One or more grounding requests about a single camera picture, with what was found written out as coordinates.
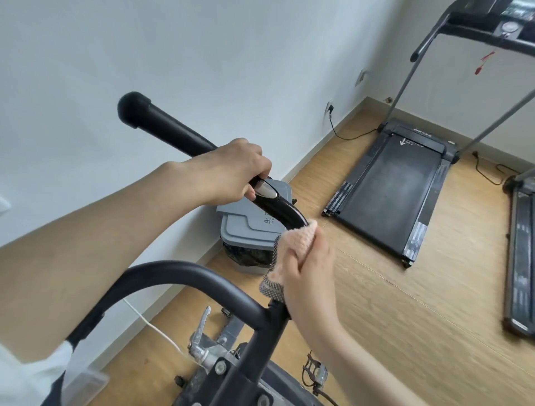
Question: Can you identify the person's right hand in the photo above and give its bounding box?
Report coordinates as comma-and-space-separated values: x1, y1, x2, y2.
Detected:
274, 221, 342, 336

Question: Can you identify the person's left hand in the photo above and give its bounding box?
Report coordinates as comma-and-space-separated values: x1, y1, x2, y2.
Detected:
184, 138, 273, 206

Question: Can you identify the pink and grey cleaning cloth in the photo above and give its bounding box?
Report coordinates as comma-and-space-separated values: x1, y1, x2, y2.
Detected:
259, 221, 318, 304

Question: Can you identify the black exercise bike handlebar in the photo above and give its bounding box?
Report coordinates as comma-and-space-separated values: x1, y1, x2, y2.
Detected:
63, 91, 311, 406

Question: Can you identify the person's left forearm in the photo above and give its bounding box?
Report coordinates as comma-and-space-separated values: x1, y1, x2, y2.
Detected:
0, 161, 206, 364

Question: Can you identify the person's right forearm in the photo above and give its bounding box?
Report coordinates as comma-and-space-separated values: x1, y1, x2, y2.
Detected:
303, 320, 431, 406

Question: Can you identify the black trash bag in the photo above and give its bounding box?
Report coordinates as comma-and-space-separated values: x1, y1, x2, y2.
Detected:
223, 243, 275, 269

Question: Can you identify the grey lidded trash bin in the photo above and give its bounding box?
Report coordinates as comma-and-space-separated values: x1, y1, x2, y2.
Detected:
216, 178, 296, 275

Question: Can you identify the silver quick-release lever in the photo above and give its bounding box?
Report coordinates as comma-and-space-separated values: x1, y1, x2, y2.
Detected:
187, 305, 213, 357

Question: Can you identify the large black treadmill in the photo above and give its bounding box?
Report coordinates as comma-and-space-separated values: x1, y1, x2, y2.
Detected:
322, 0, 535, 269

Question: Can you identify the clear plastic container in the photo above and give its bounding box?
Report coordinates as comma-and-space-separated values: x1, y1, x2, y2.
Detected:
63, 338, 110, 406

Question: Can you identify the black treadmill power cable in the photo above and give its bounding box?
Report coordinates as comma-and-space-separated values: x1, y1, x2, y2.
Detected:
328, 110, 381, 141

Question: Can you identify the grey exercise bike frame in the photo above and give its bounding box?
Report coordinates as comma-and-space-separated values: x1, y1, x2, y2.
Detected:
173, 305, 340, 406

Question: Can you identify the thin white cable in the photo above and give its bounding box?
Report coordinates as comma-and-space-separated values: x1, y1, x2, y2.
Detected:
123, 298, 198, 361

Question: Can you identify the black power cable with plug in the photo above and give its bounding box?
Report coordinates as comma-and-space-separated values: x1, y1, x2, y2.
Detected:
472, 151, 521, 186

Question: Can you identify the black treadmill with grey rail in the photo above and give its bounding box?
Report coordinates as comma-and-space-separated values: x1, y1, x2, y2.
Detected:
503, 167, 535, 338

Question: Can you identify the red safety key cord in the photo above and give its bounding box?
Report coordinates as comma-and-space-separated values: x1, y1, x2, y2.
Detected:
474, 51, 496, 75

